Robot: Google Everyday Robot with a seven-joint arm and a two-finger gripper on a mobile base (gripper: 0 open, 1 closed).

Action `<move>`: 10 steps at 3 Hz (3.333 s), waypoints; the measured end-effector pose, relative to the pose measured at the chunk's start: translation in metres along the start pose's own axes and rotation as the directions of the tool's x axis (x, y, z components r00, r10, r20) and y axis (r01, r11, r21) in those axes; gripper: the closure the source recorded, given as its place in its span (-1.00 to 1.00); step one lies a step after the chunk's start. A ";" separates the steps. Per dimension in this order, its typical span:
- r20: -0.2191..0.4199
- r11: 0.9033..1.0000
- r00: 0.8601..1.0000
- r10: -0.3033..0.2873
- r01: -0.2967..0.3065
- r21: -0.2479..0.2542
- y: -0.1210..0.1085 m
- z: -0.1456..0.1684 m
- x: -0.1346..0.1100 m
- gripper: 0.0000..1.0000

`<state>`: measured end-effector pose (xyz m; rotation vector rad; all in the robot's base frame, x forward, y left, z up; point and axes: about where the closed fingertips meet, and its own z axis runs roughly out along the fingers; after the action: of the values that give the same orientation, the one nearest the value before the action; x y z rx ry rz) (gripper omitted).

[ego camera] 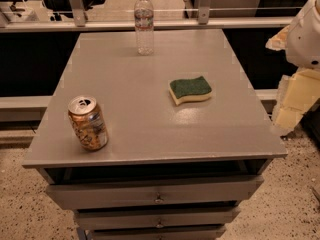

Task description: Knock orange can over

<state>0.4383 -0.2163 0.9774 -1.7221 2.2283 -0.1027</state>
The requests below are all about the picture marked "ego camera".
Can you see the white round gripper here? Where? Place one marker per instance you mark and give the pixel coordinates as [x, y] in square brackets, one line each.
[304, 42]

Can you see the orange soda can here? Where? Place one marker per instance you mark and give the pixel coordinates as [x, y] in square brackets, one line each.
[87, 121]

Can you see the green and yellow sponge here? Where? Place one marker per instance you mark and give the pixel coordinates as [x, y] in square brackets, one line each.
[190, 90]

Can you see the clear plastic water bottle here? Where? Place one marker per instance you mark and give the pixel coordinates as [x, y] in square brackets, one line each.
[144, 26]

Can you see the grey drawer cabinet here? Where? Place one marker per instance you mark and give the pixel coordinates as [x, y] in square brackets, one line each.
[149, 136]

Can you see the grey bottom drawer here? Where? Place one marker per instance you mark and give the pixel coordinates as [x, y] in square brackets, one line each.
[207, 232]

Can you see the grey drawer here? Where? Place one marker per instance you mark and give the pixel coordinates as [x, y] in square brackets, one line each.
[207, 232]
[156, 218]
[154, 192]

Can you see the grey top drawer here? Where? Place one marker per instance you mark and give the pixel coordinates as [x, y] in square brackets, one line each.
[154, 192]

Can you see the grey metal railing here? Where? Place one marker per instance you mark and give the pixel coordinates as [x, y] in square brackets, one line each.
[33, 16]

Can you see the grey middle drawer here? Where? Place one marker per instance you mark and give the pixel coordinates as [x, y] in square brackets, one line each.
[156, 218]

